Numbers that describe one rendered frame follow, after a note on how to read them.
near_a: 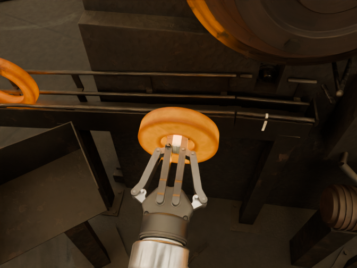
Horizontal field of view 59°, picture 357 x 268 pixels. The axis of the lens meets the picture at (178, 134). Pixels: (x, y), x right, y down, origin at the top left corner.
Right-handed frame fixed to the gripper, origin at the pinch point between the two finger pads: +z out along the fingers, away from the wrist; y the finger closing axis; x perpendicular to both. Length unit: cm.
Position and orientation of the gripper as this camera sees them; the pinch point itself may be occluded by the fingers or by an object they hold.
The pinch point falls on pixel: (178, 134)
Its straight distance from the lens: 58.8
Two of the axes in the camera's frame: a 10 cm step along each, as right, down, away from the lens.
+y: 9.9, 1.0, -0.8
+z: 1.2, -8.3, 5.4
